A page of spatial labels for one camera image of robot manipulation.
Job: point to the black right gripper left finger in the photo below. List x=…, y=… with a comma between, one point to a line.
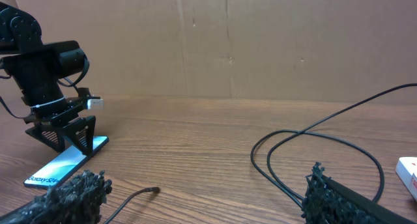
x=76, y=201

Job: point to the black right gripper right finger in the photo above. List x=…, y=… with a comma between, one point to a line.
x=328, y=201

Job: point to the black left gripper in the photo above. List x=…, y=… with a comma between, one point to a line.
x=60, y=111

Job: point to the Samsung Galaxy smartphone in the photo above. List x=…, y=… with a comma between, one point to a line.
x=58, y=170

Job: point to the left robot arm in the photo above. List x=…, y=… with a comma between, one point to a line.
x=40, y=70

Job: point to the white power strip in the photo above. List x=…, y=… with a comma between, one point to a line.
x=406, y=171

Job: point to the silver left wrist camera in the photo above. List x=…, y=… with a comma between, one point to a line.
x=95, y=104

